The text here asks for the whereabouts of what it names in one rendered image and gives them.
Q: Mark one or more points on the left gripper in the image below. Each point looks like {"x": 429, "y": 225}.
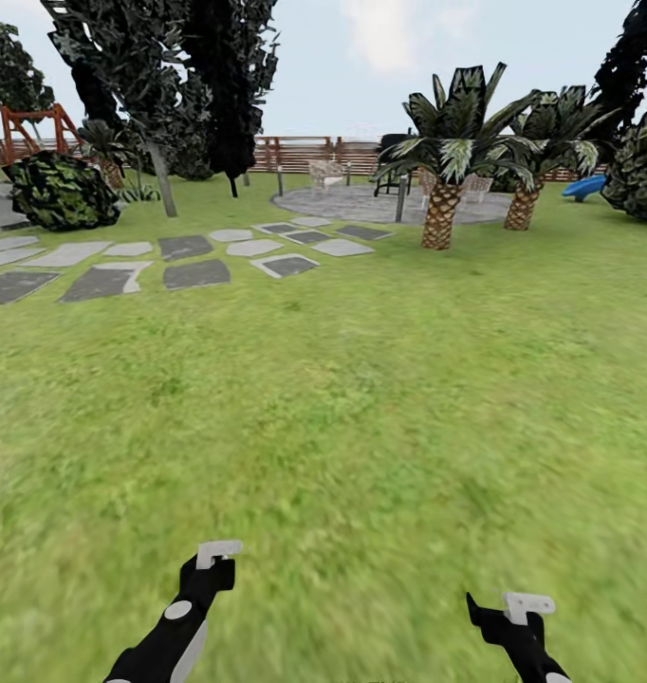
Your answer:
{"x": 220, "y": 577}

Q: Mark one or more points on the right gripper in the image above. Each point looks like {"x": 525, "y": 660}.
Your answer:
{"x": 498, "y": 629}

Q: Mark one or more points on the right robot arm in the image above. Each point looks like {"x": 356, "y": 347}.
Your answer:
{"x": 520, "y": 628}

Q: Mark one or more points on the charcoal grill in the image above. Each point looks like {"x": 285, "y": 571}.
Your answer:
{"x": 392, "y": 139}

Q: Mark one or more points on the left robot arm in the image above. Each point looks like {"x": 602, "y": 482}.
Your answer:
{"x": 168, "y": 653}

